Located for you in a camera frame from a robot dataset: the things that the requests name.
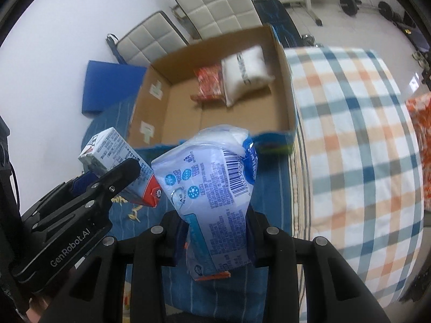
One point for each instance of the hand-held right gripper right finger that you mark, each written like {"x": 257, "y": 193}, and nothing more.
{"x": 257, "y": 242}

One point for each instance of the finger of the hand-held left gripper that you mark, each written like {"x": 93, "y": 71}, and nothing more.
{"x": 79, "y": 183}
{"x": 118, "y": 178}

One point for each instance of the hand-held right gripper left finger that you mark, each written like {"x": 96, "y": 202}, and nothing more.
{"x": 169, "y": 242}

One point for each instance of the small white drink carton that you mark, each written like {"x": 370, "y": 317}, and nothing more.
{"x": 111, "y": 151}

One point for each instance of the blue and white tissue pack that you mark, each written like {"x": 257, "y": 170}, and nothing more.
{"x": 208, "y": 188}

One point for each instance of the cardboard box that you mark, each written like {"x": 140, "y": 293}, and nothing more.
{"x": 235, "y": 114}

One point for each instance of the white soft packet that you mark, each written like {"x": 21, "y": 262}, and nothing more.
{"x": 245, "y": 72}

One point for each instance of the blue flat pad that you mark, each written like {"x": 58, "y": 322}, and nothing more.
{"x": 111, "y": 87}

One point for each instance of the red snack packet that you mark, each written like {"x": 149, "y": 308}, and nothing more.
{"x": 209, "y": 82}

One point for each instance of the plaid blanket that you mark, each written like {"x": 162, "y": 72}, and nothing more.
{"x": 353, "y": 148}

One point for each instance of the white quilted chair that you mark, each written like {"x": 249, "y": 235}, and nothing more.
{"x": 219, "y": 3}
{"x": 148, "y": 40}

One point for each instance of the orange patterned cloth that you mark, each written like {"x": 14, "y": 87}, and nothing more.
{"x": 421, "y": 141}

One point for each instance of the black barbell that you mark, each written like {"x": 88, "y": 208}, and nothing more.
{"x": 350, "y": 5}

